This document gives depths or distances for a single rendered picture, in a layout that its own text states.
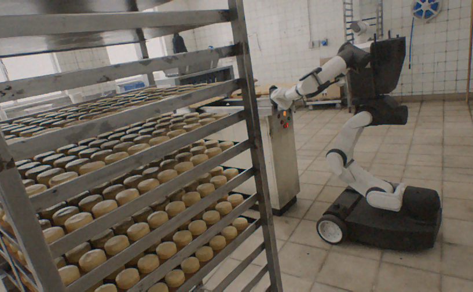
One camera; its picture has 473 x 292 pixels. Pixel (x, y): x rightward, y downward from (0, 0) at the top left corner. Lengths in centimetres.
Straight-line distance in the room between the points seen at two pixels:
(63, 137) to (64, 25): 19
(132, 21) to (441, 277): 193
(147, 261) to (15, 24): 55
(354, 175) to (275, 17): 480
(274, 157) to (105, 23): 184
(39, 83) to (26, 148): 10
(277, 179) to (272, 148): 25
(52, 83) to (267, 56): 621
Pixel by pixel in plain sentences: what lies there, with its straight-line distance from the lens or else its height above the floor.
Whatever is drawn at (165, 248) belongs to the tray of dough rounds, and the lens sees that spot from 84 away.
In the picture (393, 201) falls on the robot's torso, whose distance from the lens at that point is 216.
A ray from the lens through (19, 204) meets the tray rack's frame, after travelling 57.
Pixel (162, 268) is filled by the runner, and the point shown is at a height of 88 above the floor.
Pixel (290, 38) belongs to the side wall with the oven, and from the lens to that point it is 646.
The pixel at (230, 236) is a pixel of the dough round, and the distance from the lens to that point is 100.
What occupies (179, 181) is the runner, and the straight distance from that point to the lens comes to 75.
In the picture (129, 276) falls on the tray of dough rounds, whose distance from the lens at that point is 80.
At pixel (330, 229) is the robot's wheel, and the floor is 10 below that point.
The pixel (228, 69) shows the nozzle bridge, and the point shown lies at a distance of 300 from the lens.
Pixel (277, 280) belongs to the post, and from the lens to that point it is 117.
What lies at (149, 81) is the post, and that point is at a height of 126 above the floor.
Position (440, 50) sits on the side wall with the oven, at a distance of 600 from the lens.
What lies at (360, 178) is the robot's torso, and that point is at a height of 39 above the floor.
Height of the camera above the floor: 133
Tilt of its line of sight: 18 degrees down
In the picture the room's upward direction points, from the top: 10 degrees counter-clockwise
